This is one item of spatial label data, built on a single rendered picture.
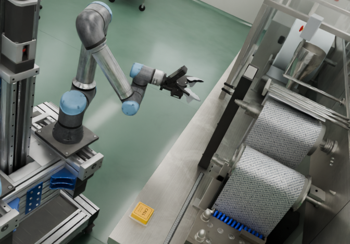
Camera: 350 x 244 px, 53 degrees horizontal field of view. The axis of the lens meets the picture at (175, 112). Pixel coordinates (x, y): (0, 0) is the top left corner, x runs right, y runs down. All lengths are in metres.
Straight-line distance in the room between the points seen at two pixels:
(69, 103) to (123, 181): 1.24
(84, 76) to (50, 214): 0.92
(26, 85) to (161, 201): 0.73
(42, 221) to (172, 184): 0.91
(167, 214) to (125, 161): 1.47
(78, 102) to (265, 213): 0.95
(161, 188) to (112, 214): 1.03
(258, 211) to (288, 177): 0.19
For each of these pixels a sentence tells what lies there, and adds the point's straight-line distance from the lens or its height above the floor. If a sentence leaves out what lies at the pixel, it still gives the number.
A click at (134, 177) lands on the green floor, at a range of 2.83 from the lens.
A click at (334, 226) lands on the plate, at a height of 1.35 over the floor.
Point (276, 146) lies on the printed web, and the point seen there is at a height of 1.27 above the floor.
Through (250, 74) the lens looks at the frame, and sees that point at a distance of 1.52.
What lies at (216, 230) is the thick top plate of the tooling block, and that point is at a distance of 1.38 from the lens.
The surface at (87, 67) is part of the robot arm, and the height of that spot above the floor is 1.17.
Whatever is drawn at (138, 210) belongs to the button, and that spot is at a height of 0.92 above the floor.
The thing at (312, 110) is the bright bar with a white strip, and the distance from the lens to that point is 1.46.
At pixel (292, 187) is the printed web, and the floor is 1.29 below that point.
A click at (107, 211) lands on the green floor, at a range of 2.58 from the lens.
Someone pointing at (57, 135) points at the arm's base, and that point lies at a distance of 1.78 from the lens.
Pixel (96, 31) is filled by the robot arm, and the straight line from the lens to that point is 1.48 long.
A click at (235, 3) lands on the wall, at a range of 6.86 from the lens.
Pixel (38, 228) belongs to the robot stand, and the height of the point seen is 0.21.
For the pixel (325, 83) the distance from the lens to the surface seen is 2.20.
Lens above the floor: 2.06
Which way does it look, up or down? 35 degrees down
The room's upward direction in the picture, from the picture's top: 21 degrees clockwise
